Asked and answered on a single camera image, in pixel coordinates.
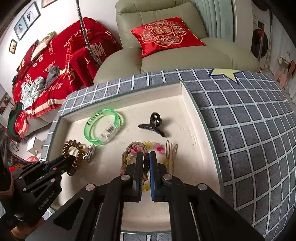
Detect grey grid tablecloth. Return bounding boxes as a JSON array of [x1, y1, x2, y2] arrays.
[[39, 68, 296, 241]]

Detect black claw hair clip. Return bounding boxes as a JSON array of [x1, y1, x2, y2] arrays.
[[138, 112, 166, 137]]

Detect tan braided hair tie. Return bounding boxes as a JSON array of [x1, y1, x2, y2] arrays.
[[121, 141, 151, 186]]

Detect red wedding blanket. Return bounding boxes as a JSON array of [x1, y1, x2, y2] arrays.
[[6, 17, 121, 142]]

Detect gold bunny hair clip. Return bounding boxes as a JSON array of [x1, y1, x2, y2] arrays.
[[164, 140, 178, 174]]

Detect washing machine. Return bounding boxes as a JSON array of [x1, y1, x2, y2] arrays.
[[251, 3, 273, 71]]

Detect pink yellow beaded bracelet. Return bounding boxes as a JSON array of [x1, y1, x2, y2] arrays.
[[119, 141, 170, 192]]

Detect red embroidered cushion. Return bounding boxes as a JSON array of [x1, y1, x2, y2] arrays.
[[130, 16, 205, 58]]

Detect green jewelry tray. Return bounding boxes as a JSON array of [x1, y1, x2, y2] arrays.
[[39, 80, 225, 235]]

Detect purple heart silver ring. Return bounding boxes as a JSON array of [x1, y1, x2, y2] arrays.
[[82, 144, 96, 163]]

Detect green leather armchair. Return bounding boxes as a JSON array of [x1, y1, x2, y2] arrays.
[[94, 1, 259, 84]]

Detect brown spiral hair tie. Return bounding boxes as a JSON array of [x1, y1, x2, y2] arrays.
[[62, 139, 87, 176]]

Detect green translucent bangle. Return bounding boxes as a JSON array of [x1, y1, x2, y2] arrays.
[[84, 108, 123, 146]]

